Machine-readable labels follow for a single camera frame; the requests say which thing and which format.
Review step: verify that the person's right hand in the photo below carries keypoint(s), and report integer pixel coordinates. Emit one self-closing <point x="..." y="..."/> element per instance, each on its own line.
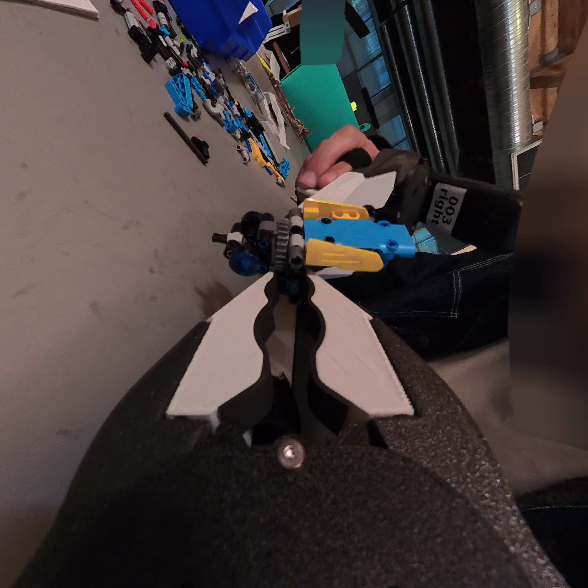
<point x="335" y="156"/>

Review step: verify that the building instruction booklet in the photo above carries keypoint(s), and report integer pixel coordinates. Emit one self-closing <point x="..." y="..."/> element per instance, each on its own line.
<point x="64" y="5"/>

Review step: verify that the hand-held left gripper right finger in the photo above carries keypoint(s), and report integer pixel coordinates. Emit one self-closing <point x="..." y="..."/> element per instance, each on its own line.
<point x="367" y="367"/>

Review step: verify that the pile of loose brick parts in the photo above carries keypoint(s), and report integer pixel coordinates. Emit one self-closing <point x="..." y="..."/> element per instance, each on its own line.
<point x="211" y="92"/>

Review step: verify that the blue plastic bin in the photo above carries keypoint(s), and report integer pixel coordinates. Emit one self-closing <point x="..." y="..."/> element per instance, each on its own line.
<point x="220" y="23"/>

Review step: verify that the person's right forearm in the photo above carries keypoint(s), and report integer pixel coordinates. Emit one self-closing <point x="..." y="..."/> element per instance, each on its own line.
<point x="432" y="299"/>

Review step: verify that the silver ventilation duct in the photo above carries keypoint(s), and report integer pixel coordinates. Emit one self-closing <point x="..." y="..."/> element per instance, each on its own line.
<point x="510" y="73"/>

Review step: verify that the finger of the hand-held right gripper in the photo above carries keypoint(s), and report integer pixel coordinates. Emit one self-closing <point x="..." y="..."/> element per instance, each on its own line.
<point x="335" y="272"/>
<point x="363" y="188"/>

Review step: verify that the green plastic bin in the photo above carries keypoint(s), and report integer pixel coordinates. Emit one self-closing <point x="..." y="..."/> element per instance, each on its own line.
<point x="322" y="106"/>

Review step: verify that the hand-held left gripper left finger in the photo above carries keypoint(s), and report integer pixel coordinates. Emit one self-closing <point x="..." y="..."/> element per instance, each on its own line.
<point x="216" y="367"/>

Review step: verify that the white shirt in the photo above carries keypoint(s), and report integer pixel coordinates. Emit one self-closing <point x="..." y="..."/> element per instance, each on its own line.
<point x="514" y="423"/>

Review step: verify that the yellow blue brick assembly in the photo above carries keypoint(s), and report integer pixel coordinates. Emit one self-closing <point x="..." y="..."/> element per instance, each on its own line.
<point x="358" y="239"/>

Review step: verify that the grey desk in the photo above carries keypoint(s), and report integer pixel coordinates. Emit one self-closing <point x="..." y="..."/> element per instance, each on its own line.
<point x="92" y="257"/>

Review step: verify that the black blue brick assembly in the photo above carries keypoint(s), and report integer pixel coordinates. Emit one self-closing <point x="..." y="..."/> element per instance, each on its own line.
<point x="253" y="243"/>

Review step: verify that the black axle rod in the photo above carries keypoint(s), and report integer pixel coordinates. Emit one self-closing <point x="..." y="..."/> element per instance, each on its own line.
<point x="184" y="136"/>

